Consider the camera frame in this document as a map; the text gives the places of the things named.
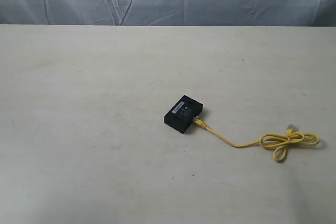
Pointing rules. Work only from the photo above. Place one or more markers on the black network switch box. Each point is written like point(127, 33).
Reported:
point(182, 115)

